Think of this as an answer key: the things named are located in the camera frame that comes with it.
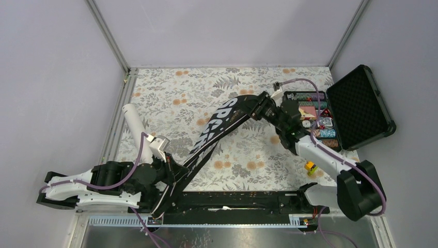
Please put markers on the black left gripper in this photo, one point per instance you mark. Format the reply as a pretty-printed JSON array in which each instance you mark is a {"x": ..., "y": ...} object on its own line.
[{"x": 173, "y": 170}]

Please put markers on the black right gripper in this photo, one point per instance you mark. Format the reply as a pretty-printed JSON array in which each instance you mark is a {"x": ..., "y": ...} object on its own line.
[{"x": 262, "y": 101}]

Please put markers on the black racket cover bag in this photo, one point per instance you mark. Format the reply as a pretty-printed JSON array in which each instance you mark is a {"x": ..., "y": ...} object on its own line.
[{"x": 225, "y": 119}]

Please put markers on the white shuttlecock tube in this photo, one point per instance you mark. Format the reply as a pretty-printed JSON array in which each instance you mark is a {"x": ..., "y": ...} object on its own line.
[{"x": 137, "y": 128}]

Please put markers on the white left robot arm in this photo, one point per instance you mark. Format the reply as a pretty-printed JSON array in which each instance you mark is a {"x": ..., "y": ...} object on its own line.
[{"x": 127, "y": 184}]

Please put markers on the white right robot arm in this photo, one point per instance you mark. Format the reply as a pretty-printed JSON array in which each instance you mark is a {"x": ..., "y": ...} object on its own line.
[{"x": 358, "y": 191}]

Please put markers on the red playing card box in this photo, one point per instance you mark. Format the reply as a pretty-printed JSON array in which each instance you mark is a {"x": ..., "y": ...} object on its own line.
[{"x": 308, "y": 112}]

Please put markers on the yellow purple small block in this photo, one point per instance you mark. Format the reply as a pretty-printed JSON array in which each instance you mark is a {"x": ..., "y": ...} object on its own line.
[{"x": 310, "y": 167}]

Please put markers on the black poker chip case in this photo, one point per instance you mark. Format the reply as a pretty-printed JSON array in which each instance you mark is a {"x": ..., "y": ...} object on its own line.
[{"x": 350, "y": 114}]

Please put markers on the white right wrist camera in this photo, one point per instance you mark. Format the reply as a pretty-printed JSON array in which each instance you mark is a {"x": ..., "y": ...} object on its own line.
[{"x": 278, "y": 91}]

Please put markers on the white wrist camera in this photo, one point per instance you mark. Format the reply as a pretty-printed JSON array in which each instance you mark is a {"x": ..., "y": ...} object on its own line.
[
  {"x": 158, "y": 147},
  {"x": 278, "y": 91}
]

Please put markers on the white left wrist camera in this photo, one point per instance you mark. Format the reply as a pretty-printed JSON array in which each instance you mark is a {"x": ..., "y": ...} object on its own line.
[{"x": 158, "y": 147}]

